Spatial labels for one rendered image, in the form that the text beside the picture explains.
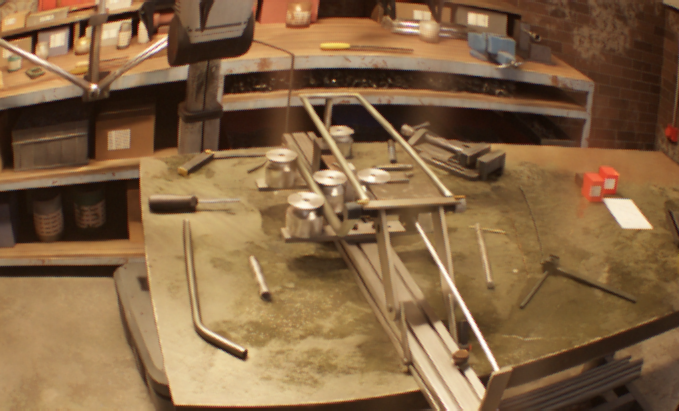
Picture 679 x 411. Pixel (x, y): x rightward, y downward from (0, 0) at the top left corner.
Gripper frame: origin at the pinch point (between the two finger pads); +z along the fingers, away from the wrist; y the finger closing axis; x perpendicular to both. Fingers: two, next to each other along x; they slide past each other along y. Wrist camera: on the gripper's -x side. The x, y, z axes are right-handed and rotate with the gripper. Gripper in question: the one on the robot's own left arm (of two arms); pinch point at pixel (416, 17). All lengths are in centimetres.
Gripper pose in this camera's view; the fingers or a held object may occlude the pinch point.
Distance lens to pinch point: 133.8
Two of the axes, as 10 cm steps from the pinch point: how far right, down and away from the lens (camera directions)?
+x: -4.1, 0.8, 9.1
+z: 1.5, 9.9, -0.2
